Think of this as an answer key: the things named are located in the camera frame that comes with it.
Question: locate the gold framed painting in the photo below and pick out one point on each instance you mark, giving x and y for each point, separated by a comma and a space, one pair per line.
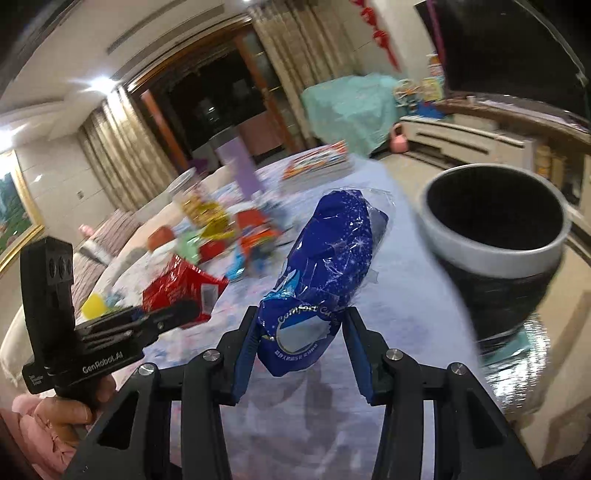
20, 219

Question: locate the red apple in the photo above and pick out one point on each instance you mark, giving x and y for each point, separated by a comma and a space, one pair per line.
159, 237

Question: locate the beige patterned curtain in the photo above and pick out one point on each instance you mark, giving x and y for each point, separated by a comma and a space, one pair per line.
123, 153
307, 45

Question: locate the red snack bag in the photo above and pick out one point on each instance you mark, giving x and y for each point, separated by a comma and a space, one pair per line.
181, 280

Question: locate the pink kettlebell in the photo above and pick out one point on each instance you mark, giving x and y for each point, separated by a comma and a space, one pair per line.
399, 143

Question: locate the floral blue tablecloth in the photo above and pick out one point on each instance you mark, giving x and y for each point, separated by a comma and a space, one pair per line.
314, 423

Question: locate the beige patterned curtain left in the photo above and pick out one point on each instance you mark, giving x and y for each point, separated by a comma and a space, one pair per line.
123, 153

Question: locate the yellow snack wrapper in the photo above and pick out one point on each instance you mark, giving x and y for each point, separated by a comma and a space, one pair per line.
94, 307

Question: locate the white black trash bin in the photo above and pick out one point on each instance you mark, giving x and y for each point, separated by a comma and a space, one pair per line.
499, 233

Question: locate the striped cushion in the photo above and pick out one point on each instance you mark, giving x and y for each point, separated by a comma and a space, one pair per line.
96, 253

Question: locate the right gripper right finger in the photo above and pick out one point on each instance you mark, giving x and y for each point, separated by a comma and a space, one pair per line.
473, 439

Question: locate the teal cloth covered furniture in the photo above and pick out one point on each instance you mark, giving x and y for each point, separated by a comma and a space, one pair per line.
360, 110

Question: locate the person's left hand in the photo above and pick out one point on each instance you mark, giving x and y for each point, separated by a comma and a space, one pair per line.
64, 416

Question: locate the red hanging lantern decoration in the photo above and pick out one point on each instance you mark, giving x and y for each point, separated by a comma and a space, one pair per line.
380, 36

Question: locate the purple water bottle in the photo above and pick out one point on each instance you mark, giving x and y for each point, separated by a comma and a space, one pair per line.
235, 155

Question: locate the toy ferris wheel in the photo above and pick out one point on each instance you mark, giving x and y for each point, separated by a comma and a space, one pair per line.
408, 94

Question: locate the white tv cabinet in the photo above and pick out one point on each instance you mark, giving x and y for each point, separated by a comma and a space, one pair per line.
485, 131

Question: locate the stack of picture books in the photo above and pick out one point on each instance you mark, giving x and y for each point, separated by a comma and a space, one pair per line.
316, 167

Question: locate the black flat television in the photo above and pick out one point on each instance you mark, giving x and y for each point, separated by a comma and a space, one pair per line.
531, 50

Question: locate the silver foil floor mat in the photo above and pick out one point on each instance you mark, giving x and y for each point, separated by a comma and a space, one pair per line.
517, 371

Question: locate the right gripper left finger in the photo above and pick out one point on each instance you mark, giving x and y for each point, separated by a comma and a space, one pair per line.
166, 424

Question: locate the blue plastic wrapper bag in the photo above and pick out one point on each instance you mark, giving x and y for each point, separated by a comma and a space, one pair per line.
330, 259

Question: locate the beige patterned curtain right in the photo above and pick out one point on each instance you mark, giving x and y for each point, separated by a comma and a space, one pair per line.
307, 45

